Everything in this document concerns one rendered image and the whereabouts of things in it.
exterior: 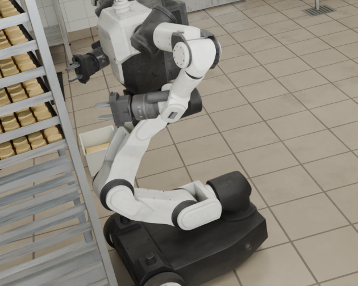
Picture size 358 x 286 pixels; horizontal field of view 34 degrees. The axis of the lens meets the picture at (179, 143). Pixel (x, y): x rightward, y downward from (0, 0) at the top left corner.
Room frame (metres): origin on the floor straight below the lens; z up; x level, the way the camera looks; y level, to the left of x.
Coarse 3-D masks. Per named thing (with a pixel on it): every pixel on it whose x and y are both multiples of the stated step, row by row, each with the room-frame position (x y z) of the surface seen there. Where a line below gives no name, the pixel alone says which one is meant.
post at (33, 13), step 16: (32, 0) 1.81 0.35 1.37; (32, 16) 1.81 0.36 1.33; (48, 48) 1.82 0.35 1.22; (48, 64) 1.81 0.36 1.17; (48, 80) 1.81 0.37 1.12; (64, 112) 1.81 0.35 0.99; (64, 128) 1.81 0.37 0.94; (80, 160) 1.82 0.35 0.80; (80, 176) 1.81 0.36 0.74; (96, 224) 1.81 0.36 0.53; (96, 240) 1.81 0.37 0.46; (112, 272) 1.81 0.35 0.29
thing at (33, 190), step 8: (64, 176) 2.23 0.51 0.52; (72, 176) 2.24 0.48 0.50; (40, 184) 2.20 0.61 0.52; (48, 184) 2.21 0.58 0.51; (56, 184) 2.21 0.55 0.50; (16, 192) 2.17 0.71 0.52; (24, 192) 2.18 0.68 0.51; (32, 192) 2.18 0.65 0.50; (40, 192) 2.17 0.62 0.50; (0, 200) 2.15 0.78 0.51; (8, 200) 2.16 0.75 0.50; (16, 200) 2.14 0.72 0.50
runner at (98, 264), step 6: (90, 264) 1.82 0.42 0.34; (96, 264) 1.83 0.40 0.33; (102, 264) 1.84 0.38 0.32; (78, 270) 1.81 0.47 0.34; (84, 270) 1.81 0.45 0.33; (90, 270) 1.82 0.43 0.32; (60, 276) 1.79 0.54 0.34; (66, 276) 1.79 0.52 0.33; (72, 276) 1.80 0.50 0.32; (48, 282) 1.77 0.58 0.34; (54, 282) 1.78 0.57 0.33; (60, 282) 1.78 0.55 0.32
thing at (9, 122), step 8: (40, 104) 1.98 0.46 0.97; (16, 112) 1.96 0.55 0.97; (24, 112) 1.93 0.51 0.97; (32, 112) 1.96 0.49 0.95; (40, 112) 1.91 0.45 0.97; (48, 112) 1.89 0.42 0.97; (0, 120) 1.95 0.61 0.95; (8, 120) 1.89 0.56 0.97; (16, 120) 1.92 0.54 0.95; (24, 120) 1.86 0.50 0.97; (32, 120) 1.85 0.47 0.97; (40, 120) 1.85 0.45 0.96; (0, 128) 1.83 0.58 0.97; (8, 128) 1.82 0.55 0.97; (16, 128) 1.83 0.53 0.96
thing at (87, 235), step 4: (16, 0) 2.24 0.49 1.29; (20, 4) 2.25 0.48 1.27; (24, 24) 2.24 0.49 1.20; (40, 76) 2.24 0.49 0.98; (64, 148) 2.25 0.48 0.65; (60, 152) 2.24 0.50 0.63; (64, 152) 2.25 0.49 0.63; (64, 172) 2.24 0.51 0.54; (68, 172) 2.24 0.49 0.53; (68, 184) 2.24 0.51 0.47; (76, 200) 2.24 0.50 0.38; (80, 200) 2.25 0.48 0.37; (76, 204) 2.24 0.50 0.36; (80, 216) 2.24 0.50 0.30; (84, 216) 2.25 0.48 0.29; (80, 220) 2.24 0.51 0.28; (84, 220) 2.24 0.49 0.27; (88, 232) 2.24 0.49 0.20; (84, 236) 2.24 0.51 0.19; (88, 236) 2.24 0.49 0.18; (88, 240) 2.24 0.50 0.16; (92, 240) 2.25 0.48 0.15
